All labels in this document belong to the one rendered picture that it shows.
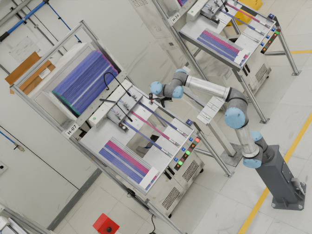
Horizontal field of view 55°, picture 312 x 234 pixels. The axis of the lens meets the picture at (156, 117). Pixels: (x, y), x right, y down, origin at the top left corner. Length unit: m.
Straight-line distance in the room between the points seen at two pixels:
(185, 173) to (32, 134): 1.98
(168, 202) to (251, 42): 1.76
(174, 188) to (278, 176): 1.09
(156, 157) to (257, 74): 1.74
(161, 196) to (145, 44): 2.45
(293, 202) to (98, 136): 1.65
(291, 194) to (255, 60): 1.67
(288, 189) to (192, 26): 1.76
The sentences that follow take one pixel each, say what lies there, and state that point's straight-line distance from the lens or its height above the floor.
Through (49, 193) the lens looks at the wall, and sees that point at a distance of 4.29.
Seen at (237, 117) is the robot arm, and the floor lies 1.16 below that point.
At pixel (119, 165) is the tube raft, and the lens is 2.50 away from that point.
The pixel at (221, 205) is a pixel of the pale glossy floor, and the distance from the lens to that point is 2.96.
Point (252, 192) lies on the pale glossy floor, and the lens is 2.90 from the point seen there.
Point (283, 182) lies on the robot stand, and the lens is 2.45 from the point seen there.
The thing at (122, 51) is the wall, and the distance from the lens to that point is 4.41.
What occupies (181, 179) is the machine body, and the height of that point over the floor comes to 0.21.
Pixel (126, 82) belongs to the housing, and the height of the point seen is 1.28.
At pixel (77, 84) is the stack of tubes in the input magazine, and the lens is 2.50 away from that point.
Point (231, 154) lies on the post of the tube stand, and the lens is 3.20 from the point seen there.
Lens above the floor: 2.27
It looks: 30 degrees down
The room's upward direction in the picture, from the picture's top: 40 degrees counter-clockwise
